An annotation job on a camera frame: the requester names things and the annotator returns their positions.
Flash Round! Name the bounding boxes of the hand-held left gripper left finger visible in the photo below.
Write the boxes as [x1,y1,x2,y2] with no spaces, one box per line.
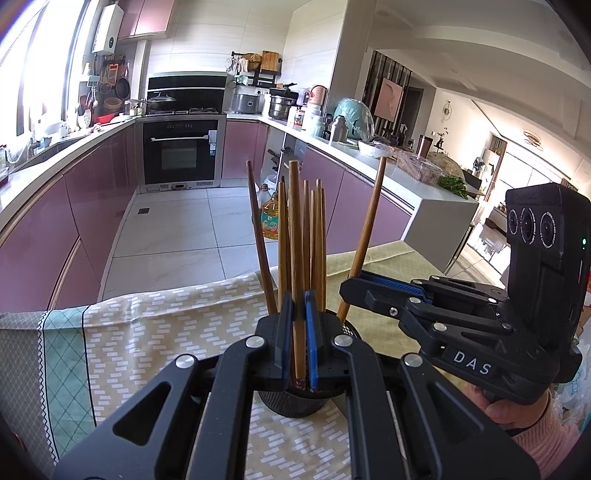
[54,291,295,480]

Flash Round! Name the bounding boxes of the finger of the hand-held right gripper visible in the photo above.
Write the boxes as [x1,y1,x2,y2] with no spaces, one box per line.
[339,277,513,352]
[358,271,507,306]

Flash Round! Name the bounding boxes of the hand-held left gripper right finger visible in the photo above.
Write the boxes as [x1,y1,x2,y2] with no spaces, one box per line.
[305,290,539,480]

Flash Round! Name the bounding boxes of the black mesh utensil holder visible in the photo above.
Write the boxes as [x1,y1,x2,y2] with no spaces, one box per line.
[257,310,363,418]

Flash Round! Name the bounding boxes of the wooden chopstick red patterned end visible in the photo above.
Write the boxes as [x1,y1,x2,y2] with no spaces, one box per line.
[336,157,387,320]
[288,160,308,388]

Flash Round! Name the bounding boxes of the dark brown wooden chopstick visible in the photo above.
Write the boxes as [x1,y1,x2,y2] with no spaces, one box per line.
[246,160,279,315]

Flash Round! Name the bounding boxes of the person's right hand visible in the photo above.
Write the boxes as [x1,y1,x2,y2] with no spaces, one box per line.
[462,384,551,433]

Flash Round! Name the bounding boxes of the pink base cabinet run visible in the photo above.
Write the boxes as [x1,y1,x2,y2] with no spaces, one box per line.
[0,117,144,315]
[222,117,414,259]

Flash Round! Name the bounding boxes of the green leafy vegetables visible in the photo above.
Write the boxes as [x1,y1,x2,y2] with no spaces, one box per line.
[436,175,468,195]

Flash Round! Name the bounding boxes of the clear plastic box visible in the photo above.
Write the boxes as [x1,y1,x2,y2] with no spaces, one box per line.
[396,150,445,182]

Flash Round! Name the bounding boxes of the white plastic bag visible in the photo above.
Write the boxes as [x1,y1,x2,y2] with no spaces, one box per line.
[551,337,591,425]

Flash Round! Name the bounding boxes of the yellow cooking oil bottle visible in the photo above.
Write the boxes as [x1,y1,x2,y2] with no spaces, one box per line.
[261,182,283,241]

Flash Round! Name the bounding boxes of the patterned beige teal tablecloth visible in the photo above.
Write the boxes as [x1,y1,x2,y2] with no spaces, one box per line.
[0,272,407,480]

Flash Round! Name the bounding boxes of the round woven mat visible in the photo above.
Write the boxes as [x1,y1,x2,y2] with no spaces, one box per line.
[427,152,463,180]

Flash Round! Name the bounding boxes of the white bowl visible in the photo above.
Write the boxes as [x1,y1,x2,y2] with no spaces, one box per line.
[358,141,394,158]

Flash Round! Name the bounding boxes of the green appliance in plastic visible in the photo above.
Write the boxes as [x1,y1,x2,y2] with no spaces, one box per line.
[333,98,375,141]

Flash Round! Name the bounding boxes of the steel steamer pot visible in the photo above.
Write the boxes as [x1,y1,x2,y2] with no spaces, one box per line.
[269,95,296,121]

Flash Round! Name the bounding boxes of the dark slatted partition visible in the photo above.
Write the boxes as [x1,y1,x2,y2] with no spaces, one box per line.
[362,51,414,139]

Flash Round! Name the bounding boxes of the built-in black oven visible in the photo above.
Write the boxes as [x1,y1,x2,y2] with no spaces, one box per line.
[141,117,223,191]

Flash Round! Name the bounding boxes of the silver rice cooker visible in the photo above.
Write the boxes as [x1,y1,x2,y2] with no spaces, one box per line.
[231,92,265,115]

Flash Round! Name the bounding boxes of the wok with lid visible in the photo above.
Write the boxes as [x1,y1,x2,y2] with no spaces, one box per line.
[147,92,177,114]

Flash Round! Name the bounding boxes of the black range hood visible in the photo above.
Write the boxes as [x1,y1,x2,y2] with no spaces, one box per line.
[147,71,228,101]

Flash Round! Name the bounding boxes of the kitchen sink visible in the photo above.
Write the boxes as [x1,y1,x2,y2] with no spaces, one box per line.
[28,136,84,160]

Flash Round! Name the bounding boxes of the white water heater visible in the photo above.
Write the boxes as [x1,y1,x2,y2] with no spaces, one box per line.
[91,4,123,54]

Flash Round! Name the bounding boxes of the kitchen window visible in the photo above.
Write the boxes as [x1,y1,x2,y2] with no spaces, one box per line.
[0,0,95,139]

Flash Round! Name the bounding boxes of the pink wall picture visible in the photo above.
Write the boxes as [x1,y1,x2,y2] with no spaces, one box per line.
[374,78,403,121]

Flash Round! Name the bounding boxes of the black wall shelf rack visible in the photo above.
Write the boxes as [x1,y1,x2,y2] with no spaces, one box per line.
[226,53,283,88]

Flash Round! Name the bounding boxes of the pink wall cabinet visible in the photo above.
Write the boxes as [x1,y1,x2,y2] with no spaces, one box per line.
[115,0,177,40]

